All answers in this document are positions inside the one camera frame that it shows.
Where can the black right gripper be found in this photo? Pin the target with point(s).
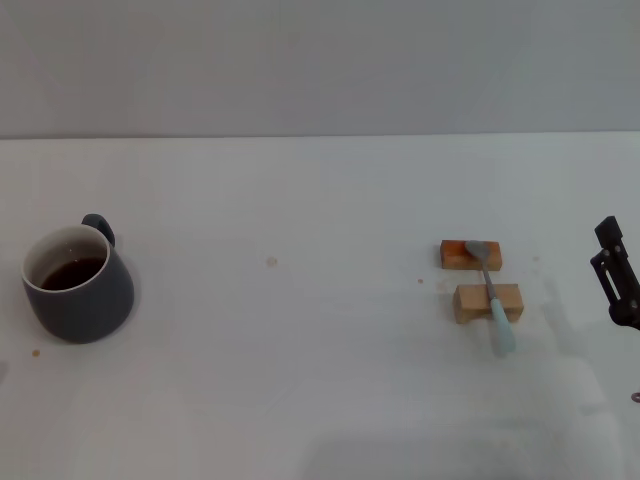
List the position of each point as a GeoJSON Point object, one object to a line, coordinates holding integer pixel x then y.
{"type": "Point", "coordinates": [627, 314]}

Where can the dark grey ceramic cup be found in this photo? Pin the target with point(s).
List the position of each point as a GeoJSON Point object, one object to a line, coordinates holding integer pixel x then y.
{"type": "Point", "coordinates": [85, 310]}

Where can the plain notched wooden block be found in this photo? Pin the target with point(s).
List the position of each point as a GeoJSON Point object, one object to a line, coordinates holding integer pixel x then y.
{"type": "Point", "coordinates": [470, 300]}

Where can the orange stained wooden block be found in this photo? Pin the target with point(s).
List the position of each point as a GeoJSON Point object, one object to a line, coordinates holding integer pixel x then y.
{"type": "Point", "coordinates": [452, 257]}

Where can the dark brown coffee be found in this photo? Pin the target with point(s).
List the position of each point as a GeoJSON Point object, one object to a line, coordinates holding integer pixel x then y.
{"type": "Point", "coordinates": [70, 275]}

